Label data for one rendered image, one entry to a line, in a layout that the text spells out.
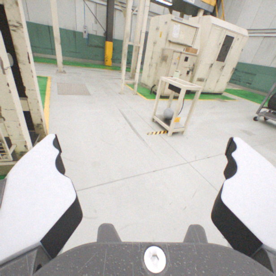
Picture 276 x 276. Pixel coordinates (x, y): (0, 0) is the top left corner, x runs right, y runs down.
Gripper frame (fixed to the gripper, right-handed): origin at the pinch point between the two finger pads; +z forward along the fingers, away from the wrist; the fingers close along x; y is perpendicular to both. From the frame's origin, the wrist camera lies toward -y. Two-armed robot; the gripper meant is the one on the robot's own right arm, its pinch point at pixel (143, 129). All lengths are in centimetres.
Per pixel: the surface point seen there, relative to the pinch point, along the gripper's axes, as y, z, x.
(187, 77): 64, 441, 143
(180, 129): 105, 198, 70
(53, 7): -100, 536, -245
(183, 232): 112, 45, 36
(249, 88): 185, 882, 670
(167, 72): 47, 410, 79
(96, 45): -13, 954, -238
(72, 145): 97, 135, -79
